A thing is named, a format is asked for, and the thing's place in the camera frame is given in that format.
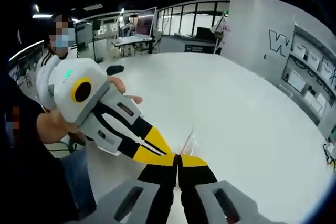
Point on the computer monitor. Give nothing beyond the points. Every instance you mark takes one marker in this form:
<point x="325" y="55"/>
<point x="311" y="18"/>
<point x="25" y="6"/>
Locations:
<point x="145" y="22"/>

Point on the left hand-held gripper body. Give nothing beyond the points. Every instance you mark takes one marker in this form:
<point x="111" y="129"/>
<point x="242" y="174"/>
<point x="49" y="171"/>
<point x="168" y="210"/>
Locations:
<point x="63" y="90"/>

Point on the clear resealable bag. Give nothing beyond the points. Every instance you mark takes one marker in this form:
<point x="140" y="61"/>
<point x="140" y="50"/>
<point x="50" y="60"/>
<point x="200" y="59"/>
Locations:
<point x="187" y="144"/>

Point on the large white storage bin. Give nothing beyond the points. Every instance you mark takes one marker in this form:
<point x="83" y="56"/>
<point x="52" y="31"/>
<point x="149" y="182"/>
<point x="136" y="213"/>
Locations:
<point x="296" y="81"/>

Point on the small black object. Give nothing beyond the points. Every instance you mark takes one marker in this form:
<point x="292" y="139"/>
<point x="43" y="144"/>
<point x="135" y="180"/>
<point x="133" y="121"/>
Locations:
<point x="114" y="69"/>

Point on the white storage box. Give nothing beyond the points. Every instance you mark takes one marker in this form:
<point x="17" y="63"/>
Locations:
<point x="327" y="71"/>
<point x="299" y="50"/>
<point x="314" y="60"/>

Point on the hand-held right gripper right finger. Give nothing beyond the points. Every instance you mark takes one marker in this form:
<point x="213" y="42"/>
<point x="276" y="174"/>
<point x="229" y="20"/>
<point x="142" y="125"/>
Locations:
<point x="194" y="184"/>

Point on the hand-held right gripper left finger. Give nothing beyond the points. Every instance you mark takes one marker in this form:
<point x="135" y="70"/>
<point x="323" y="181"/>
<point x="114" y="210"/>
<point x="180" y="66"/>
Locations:
<point x="157" y="190"/>

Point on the white workbench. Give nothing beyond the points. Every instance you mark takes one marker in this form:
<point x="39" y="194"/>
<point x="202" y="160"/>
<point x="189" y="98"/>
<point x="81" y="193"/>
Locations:
<point x="132" y="40"/>

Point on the person's left hand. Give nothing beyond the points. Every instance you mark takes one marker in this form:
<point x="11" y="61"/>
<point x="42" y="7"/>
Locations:
<point x="51" y="128"/>

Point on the grey metal shelf unit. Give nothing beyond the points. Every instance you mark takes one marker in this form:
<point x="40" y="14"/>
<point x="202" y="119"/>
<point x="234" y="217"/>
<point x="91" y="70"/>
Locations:
<point x="290" y="64"/>

